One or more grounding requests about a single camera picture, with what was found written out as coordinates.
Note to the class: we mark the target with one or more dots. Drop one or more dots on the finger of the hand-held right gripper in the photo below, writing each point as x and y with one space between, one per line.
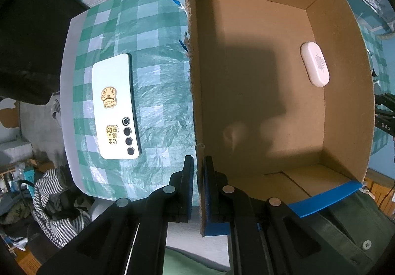
385 102

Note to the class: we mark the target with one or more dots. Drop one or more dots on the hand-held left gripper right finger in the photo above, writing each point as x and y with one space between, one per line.
209 190

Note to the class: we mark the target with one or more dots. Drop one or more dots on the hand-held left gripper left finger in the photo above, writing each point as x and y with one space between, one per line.
188 184

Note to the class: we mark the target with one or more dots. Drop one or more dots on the blue-sided cardboard box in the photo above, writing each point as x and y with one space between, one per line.
262 77

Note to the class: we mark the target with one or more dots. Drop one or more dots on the black and grey round disc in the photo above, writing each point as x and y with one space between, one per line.
374 68

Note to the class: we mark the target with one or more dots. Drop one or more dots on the white oval earbud case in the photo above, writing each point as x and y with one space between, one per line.
315 63

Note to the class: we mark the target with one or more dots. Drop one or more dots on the green checked plastic tablecloth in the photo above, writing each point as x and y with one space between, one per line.
154 93

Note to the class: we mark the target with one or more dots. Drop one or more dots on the white smartphone with gold stickers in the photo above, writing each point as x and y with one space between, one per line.
111 77

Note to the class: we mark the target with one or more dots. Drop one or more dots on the striped cloth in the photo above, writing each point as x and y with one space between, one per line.
52 219

